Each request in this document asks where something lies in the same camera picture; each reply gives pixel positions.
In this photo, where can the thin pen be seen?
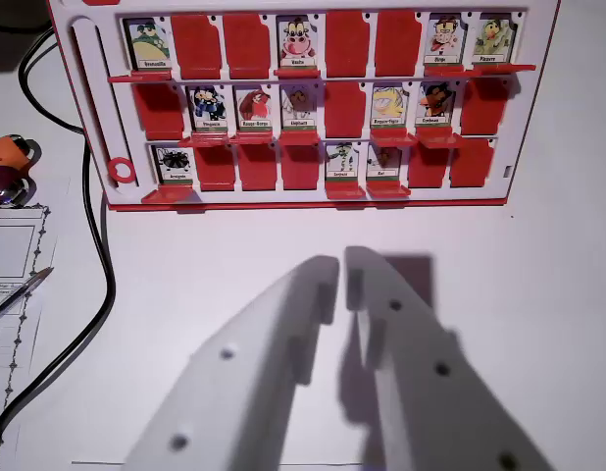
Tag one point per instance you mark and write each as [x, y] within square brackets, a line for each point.
[23, 292]

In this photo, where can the printed paper sheet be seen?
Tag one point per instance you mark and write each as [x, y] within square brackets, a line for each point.
[14, 304]

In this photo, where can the red and white game board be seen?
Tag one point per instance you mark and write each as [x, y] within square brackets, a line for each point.
[327, 73]

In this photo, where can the orange and purple object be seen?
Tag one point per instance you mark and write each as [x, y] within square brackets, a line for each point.
[4, 167]

